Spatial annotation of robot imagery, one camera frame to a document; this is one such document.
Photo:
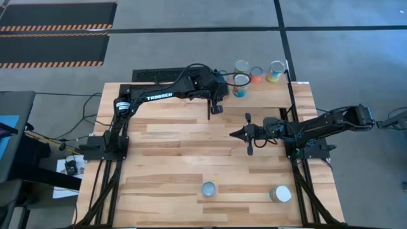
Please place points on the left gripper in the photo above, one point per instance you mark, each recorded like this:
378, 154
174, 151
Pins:
219, 86

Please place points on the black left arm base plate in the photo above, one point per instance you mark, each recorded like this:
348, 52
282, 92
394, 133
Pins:
95, 149

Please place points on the wooden shelf black metal frame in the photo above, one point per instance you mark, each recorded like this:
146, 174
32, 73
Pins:
270, 95

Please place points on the black hazard-striped floor mat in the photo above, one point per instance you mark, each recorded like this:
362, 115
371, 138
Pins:
52, 49
57, 14

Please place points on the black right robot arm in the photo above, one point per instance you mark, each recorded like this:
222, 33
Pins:
324, 122

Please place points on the small black device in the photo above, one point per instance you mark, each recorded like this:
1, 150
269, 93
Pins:
70, 167

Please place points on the blue flat item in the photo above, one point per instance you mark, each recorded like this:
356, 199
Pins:
7, 133

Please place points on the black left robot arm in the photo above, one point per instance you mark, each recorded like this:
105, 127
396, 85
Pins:
159, 95

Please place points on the tall tomatoes can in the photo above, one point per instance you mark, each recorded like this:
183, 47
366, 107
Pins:
276, 69
282, 193
241, 90

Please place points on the white paper sheets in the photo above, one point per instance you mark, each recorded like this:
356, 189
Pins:
63, 184

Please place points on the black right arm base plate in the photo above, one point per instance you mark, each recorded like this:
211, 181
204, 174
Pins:
321, 150

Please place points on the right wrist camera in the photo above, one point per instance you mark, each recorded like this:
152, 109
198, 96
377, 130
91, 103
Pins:
274, 124

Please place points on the short pineapple rings can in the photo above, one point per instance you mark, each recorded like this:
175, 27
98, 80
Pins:
256, 74

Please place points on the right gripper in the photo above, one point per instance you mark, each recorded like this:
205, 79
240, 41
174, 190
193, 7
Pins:
256, 133

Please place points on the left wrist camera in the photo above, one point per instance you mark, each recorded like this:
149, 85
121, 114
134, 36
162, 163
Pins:
206, 79

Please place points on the black aluminium table frame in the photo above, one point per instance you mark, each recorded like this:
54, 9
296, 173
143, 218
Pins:
101, 191

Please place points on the tall carrots can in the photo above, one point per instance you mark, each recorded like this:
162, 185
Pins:
242, 66

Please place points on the gray desk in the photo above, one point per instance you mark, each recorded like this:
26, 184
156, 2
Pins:
19, 105

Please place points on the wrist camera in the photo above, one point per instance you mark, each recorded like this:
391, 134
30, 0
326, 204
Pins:
274, 124
206, 79

